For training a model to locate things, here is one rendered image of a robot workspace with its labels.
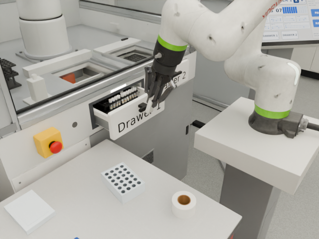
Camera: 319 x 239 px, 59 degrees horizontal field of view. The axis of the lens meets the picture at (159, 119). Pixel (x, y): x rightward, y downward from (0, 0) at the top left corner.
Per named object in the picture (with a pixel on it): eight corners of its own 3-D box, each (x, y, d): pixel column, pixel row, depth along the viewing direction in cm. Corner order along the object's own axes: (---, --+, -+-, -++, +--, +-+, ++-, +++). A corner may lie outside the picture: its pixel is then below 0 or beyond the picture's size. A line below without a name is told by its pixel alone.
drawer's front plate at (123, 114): (164, 109, 118) (164, 86, 112) (113, 141, 99) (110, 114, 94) (161, 108, 119) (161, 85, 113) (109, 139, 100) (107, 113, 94)
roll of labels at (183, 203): (199, 215, 80) (200, 205, 78) (176, 222, 78) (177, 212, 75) (189, 197, 85) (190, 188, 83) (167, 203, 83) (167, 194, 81)
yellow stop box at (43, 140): (65, 149, 92) (61, 131, 88) (46, 160, 87) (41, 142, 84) (57, 143, 95) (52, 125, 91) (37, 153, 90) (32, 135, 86)
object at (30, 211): (56, 214, 80) (55, 210, 79) (27, 235, 74) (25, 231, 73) (32, 193, 87) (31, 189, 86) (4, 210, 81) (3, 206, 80)
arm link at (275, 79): (262, 96, 112) (271, 50, 102) (298, 112, 101) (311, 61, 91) (240, 105, 106) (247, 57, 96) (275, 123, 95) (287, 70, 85)
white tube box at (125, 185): (145, 191, 87) (145, 182, 85) (122, 205, 83) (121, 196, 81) (123, 170, 95) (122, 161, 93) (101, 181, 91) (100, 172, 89)
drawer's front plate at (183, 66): (188, 79, 144) (189, 59, 138) (151, 100, 125) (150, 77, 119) (185, 78, 145) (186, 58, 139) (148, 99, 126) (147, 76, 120)
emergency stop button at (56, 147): (64, 150, 89) (62, 140, 87) (53, 157, 86) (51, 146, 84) (59, 146, 91) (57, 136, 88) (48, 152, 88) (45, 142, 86)
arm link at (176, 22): (185, -16, 78) (159, -13, 71) (220, 5, 74) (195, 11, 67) (171, 29, 88) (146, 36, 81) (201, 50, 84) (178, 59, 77)
